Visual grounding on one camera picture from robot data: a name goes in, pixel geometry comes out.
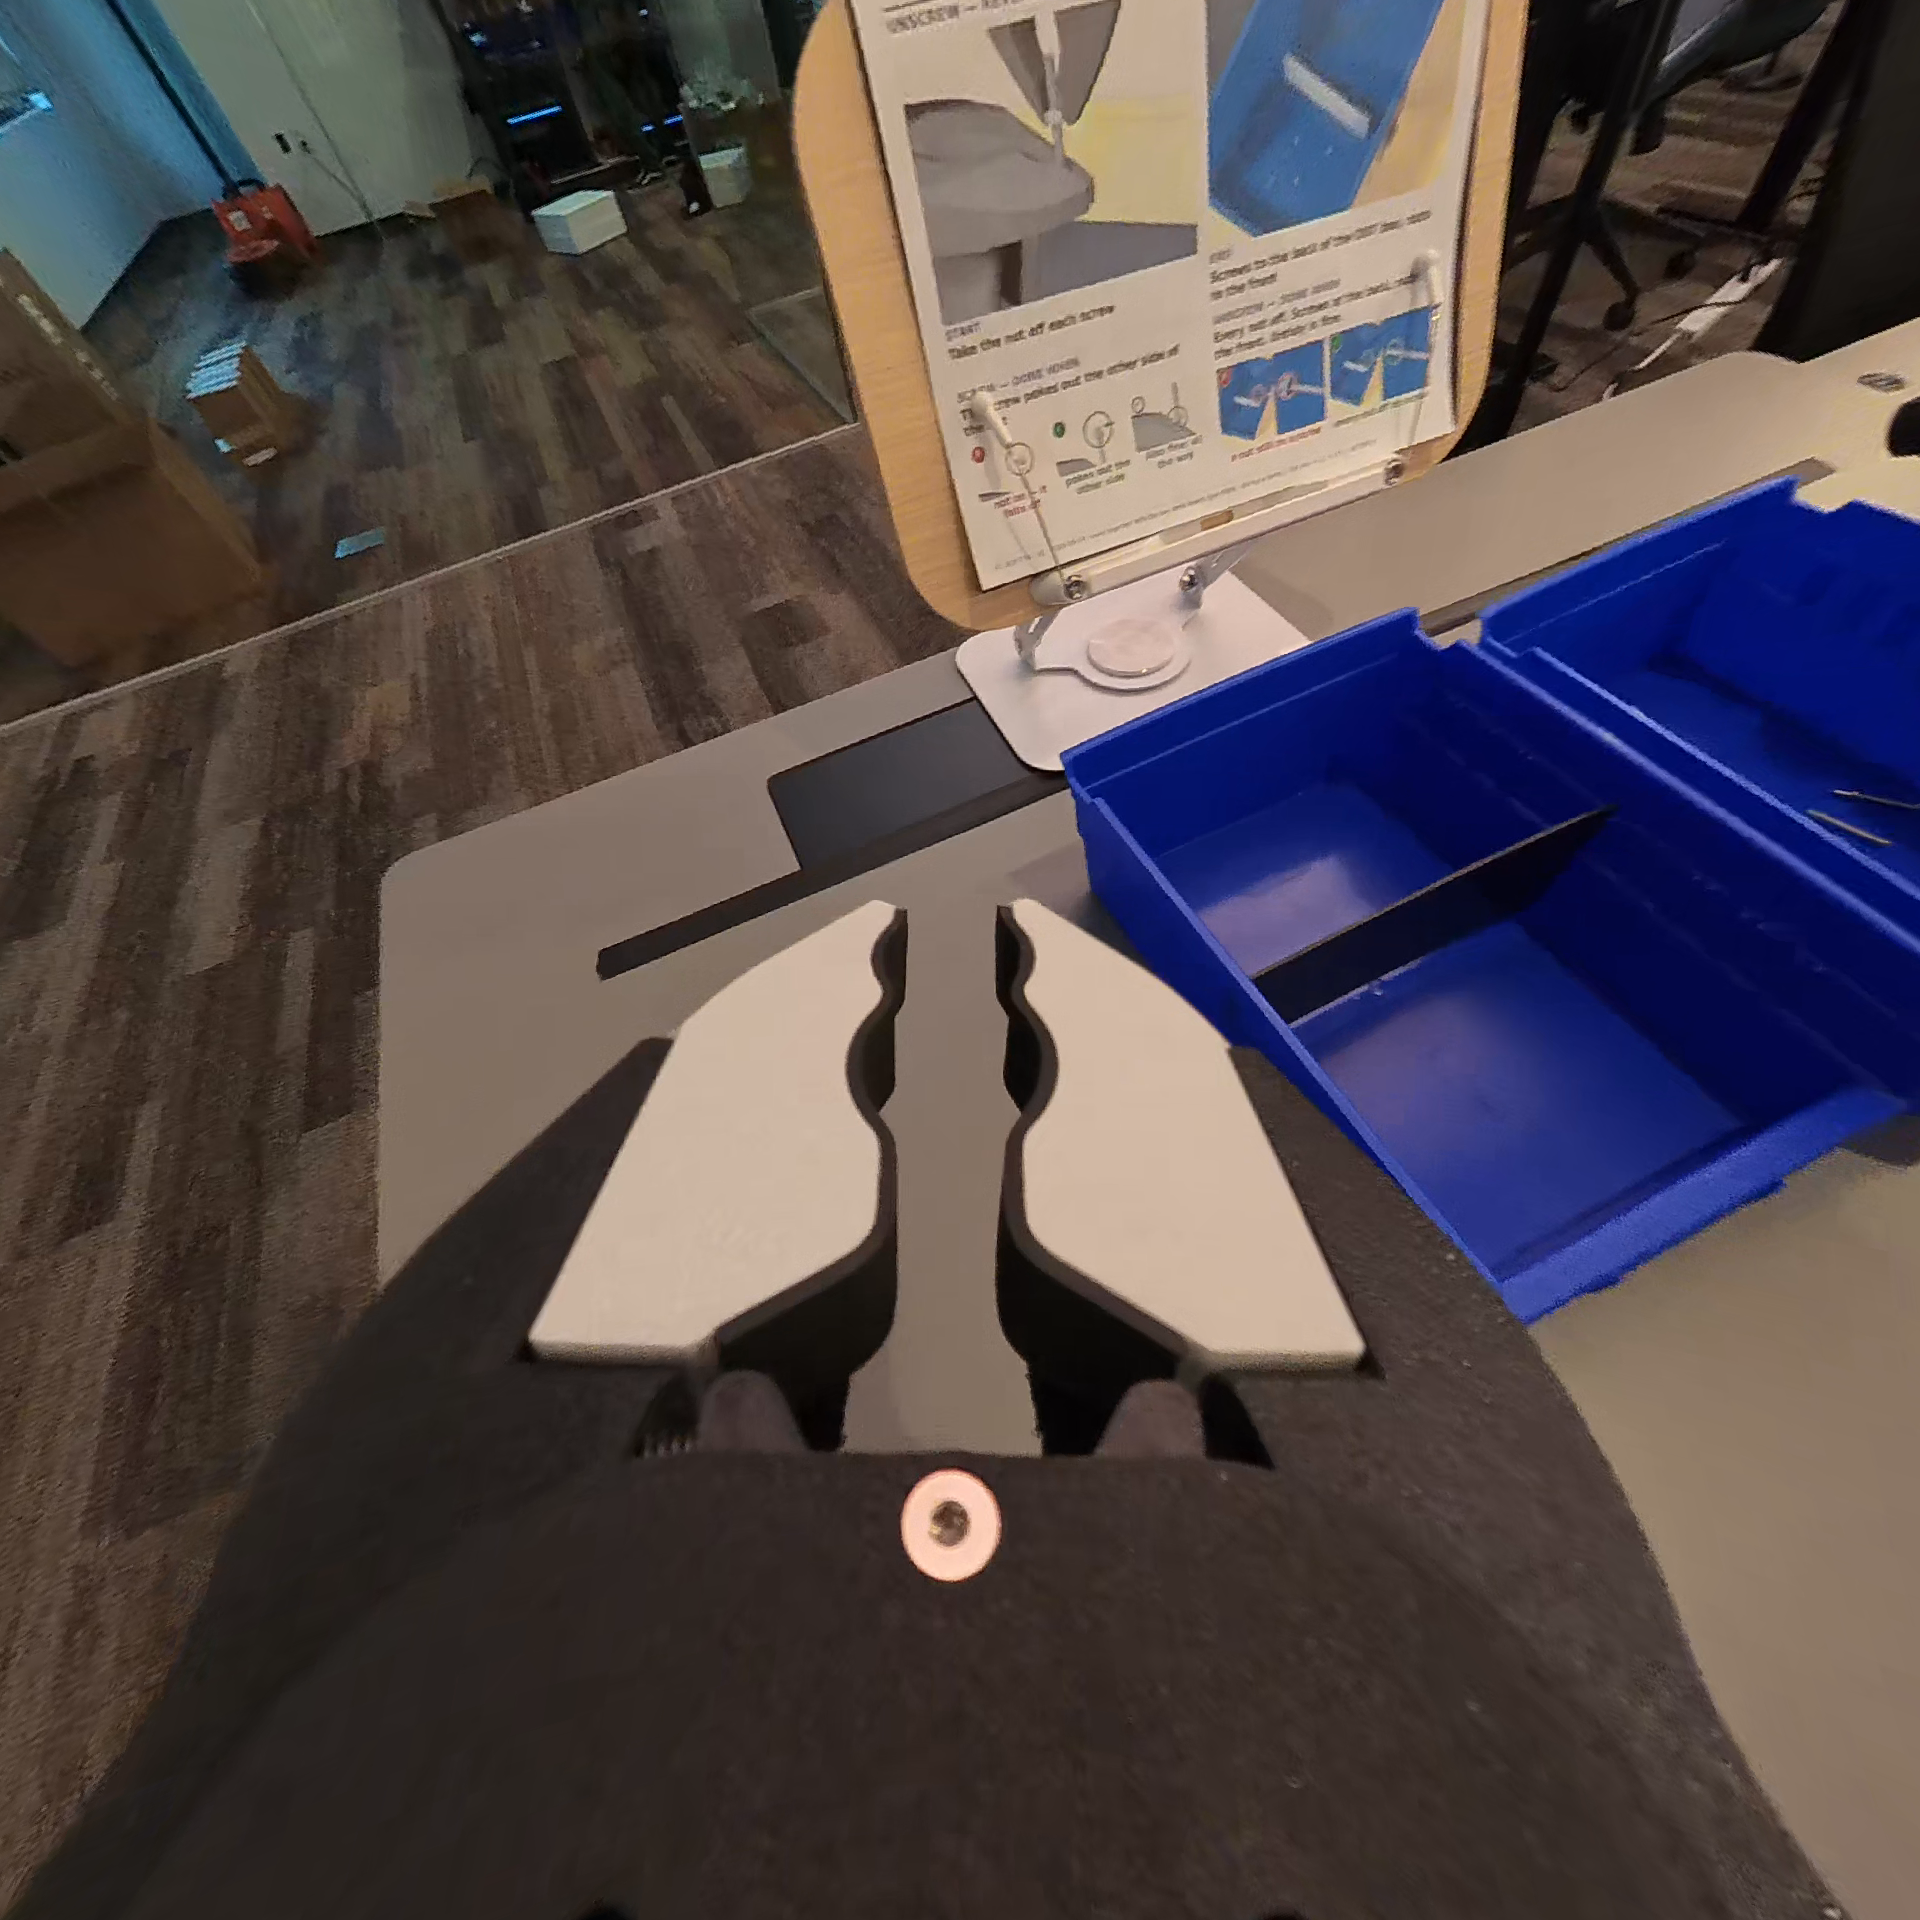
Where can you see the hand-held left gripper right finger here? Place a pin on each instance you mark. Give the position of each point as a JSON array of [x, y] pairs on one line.
[[1184, 1184]]

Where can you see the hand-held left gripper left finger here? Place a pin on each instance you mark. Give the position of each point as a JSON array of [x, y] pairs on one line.
[[705, 1184]]

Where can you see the blue plastic bin with divider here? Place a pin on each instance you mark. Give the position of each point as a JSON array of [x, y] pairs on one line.
[[1500, 1078]]

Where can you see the black bin divider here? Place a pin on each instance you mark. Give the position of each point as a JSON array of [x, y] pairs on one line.
[[1441, 900]]

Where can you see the black textured pad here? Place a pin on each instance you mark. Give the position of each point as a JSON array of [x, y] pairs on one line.
[[900, 780]]

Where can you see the instruction sheet on stand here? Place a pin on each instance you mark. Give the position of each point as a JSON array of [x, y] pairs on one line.
[[849, 376]]

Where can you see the printed instruction poster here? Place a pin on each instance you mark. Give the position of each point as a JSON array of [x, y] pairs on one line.
[[1171, 299]]

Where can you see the large cardboard box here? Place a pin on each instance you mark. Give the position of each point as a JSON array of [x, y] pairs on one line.
[[106, 523]]

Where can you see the small cardboard box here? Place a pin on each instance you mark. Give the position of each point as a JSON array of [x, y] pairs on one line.
[[248, 398]]

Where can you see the white box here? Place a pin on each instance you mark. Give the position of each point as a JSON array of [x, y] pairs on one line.
[[724, 176], [579, 221]]

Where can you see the white power strip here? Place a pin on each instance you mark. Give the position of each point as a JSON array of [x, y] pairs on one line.
[[1695, 320]]

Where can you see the red floor device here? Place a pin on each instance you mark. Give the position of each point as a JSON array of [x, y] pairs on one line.
[[264, 234]]

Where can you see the black mesh office chair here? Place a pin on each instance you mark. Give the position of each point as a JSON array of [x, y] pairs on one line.
[[1845, 181]]

